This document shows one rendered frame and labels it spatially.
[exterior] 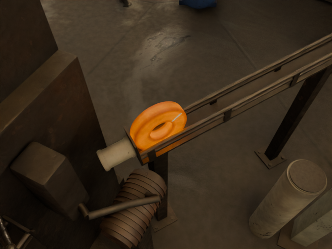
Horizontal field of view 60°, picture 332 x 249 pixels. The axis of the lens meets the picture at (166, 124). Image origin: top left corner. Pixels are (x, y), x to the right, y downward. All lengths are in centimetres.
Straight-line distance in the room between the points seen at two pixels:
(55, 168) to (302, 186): 70
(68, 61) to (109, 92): 111
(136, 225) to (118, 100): 105
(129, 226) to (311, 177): 57
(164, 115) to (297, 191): 49
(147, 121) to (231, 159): 92
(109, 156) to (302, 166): 60
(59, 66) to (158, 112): 25
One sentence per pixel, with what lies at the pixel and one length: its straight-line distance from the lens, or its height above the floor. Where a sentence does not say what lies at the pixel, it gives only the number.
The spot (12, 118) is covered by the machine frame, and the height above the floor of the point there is 87.
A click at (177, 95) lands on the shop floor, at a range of 177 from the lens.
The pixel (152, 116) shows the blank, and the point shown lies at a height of 78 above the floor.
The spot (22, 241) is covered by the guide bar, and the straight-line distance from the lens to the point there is 70.
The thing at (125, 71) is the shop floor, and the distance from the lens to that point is 193.
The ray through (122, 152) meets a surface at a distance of 75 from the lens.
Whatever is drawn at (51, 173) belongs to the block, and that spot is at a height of 80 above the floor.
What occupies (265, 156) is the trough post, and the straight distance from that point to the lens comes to 160.
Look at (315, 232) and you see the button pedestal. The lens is 132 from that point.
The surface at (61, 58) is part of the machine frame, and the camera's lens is 73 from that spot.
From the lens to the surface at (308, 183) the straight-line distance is 99.
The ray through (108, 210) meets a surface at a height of 59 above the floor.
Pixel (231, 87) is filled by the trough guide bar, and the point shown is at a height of 70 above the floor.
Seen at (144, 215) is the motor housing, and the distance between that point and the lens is 87.
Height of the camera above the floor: 133
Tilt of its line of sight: 55 degrees down
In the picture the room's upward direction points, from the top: straight up
